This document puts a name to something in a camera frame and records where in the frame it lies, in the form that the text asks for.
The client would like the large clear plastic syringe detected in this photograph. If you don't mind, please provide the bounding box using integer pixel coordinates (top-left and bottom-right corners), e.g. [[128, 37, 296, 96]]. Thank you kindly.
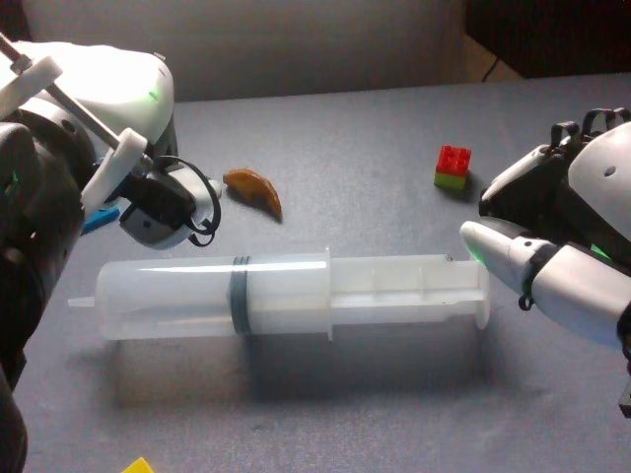
[[67, 247, 491, 342]]

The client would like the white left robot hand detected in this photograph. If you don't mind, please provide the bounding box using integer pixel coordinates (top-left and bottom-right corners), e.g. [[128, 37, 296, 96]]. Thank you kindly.
[[29, 41, 223, 250]]

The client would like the red and green toy brick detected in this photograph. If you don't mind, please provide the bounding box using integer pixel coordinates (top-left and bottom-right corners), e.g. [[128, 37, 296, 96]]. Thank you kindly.
[[433, 144, 473, 191]]

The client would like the white background board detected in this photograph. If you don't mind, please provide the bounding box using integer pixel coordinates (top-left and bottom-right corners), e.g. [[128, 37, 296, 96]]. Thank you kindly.
[[22, 0, 469, 103]]

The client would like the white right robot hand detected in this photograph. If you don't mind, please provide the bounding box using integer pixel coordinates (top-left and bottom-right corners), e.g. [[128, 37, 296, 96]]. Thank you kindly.
[[458, 106, 631, 351]]

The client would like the grey table cloth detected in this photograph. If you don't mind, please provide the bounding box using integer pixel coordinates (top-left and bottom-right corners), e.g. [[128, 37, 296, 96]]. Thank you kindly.
[[0, 72, 631, 473]]

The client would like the dark cabinet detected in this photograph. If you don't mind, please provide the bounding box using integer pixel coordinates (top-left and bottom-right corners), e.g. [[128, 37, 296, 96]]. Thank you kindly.
[[465, 0, 631, 80]]

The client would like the brown toy croissant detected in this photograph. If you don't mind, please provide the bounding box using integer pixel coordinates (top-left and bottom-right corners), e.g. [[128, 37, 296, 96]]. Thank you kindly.
[[222, 168, 283, 222]]

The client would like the thin black cable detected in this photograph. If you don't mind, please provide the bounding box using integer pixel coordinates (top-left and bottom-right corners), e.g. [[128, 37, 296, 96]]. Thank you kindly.
[[480, 53, 502, 83]]

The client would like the blue block with four holes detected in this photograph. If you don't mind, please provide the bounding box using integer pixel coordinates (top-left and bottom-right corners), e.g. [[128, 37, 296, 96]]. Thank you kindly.
[[81, 206, 121, 236]]

